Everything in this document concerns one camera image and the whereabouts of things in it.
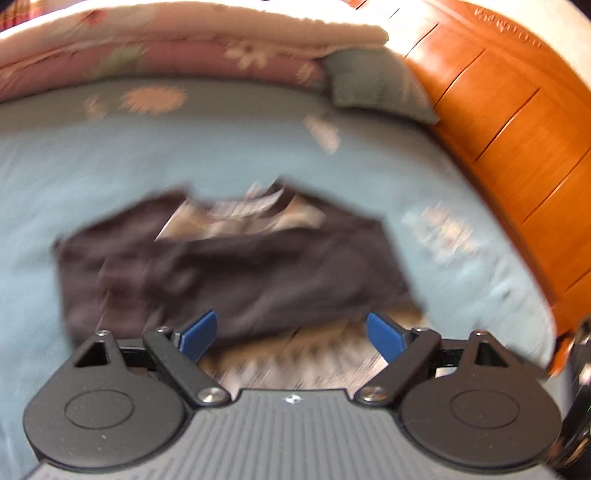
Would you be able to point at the beige sweatshirt with dark sleeves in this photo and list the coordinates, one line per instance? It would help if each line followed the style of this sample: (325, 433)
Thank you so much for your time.
(231, 277)

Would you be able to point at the wooden bed headboard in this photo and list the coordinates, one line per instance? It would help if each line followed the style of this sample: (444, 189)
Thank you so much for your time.
(508, 115)

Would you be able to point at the bed with blue floral sheet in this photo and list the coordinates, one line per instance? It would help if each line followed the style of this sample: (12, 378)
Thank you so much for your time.
(69, 184)

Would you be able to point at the folded pink floral quilt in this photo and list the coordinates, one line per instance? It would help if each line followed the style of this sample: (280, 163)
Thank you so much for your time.
(184, 50)

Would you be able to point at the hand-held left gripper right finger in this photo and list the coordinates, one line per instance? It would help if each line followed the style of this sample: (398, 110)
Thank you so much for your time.
(385, 334)

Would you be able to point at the grey-green printed pillow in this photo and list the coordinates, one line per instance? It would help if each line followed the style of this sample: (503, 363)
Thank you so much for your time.
(374, 83)

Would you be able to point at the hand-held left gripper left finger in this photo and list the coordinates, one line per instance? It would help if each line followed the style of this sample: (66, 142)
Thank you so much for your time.
(198, 332)

